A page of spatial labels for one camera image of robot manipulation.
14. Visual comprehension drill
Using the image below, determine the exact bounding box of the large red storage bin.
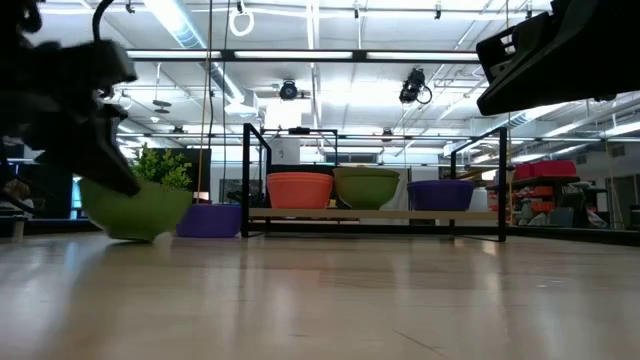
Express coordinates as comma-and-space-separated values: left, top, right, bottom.
529, 159, 578, 179

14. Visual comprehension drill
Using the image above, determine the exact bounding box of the black ceiling camera with cables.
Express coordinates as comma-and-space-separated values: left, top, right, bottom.
398, 68, 433, 106

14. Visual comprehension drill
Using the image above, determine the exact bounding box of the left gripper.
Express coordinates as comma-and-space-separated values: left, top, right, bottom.
0, 38, 143, 198

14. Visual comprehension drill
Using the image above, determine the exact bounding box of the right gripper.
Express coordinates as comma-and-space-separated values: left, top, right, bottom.
475, 9, 640, 117

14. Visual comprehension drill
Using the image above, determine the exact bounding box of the white cable loop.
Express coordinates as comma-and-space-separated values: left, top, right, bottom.
228, 6, 256, 38

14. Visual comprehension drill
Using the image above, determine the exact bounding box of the green bowl with floral inside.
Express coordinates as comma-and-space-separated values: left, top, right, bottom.
332, 166, 402, 211
78, 175, 194, 243

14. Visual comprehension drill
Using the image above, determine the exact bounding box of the black hanging cable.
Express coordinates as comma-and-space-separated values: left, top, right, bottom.
219, 0, 230, 204

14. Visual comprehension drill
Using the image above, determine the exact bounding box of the white container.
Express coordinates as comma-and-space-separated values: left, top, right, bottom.
469, 187, 489, 212

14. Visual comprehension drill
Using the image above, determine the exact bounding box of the small green potted plant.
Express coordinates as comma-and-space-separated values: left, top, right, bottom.
130, 143, 194, 190

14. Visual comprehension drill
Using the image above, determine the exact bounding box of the black partition panel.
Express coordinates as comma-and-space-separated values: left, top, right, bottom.
149, 147, 213, 204

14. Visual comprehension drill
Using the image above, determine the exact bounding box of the wooden rack shelf board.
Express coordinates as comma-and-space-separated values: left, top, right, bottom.
248, 208, 500, 221

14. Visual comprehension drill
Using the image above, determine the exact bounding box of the purple bowl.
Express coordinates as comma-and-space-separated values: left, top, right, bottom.
406, 179, 477, 212
175, 203, 244, 239

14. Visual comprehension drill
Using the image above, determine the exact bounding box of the black storage shelf unit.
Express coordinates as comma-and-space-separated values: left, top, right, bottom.
492, 174, 584, 229

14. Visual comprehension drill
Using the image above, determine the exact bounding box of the black metal rack frame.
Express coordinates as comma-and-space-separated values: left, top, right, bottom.
241, 122, 509, 243

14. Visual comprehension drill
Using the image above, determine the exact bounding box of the round black ceiling camera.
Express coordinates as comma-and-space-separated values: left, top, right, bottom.
278, 79, 300, 102

